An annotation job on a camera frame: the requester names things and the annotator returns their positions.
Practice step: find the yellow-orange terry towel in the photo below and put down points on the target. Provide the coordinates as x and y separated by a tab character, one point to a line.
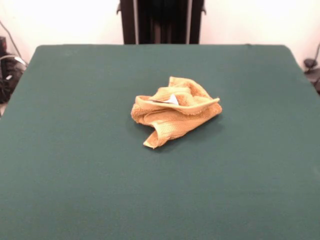
170	120

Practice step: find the dark green tablecloth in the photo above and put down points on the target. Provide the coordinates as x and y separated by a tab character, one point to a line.
75	162

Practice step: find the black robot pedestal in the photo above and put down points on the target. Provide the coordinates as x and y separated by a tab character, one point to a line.
130	25

